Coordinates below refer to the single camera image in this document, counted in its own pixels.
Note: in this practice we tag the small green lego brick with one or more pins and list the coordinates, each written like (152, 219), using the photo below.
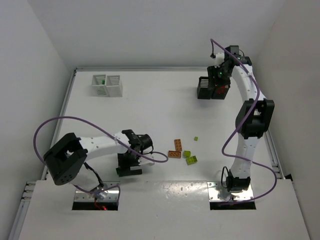
(118, 171)

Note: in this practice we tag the lime lego brick small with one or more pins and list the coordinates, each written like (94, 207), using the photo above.
(186, 154)

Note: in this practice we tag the right side aluminium rail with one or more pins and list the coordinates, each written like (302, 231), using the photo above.
(273, 155)

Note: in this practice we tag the white slotted bin left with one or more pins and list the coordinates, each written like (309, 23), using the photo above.
(99, 89)

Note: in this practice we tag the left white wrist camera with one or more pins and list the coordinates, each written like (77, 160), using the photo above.
(146, 162)

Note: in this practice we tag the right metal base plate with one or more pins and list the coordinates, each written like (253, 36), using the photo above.
(219, 194)

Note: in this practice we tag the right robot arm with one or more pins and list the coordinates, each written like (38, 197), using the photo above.
(254, 117)

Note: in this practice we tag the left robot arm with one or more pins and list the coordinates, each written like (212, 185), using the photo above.
(67, 160)

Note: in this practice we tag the orange lego plate upright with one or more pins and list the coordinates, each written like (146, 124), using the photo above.
(178, 145)

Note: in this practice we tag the orange lego plate flat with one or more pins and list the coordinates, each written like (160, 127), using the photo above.
(174, 154)

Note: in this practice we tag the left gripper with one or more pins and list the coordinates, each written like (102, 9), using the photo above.
(128, 170)

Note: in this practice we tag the metal base plate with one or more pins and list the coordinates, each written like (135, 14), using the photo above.
(219, 194)
(109, 195)

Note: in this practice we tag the red lego brick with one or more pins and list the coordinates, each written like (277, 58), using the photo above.
(221, 90)

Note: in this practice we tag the white slotted bin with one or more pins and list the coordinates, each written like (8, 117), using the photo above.
(99, 89)
(114, 86)

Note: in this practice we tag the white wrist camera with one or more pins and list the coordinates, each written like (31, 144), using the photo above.
(219, 59)
(146, 162)

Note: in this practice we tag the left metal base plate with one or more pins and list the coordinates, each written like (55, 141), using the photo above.
(109, 195)

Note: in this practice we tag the black slotted bin left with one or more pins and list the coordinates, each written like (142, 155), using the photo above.
(205, 88)

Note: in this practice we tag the black slotted bin right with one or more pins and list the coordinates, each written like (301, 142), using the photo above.
(215, 96)

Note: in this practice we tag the aluminium frame rail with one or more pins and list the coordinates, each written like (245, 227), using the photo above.
(142, 69)

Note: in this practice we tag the lime lego brick large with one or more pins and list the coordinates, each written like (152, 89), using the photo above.
(191, 160)

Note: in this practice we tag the black slotted bin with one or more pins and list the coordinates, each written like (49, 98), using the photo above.
(205, 88)
(215, 96)

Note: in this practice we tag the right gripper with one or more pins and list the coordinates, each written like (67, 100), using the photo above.
(214, 88)

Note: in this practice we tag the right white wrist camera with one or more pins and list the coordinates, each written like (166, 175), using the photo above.
(219, 59)

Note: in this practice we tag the white slotted bin right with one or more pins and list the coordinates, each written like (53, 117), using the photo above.
(114, 86)

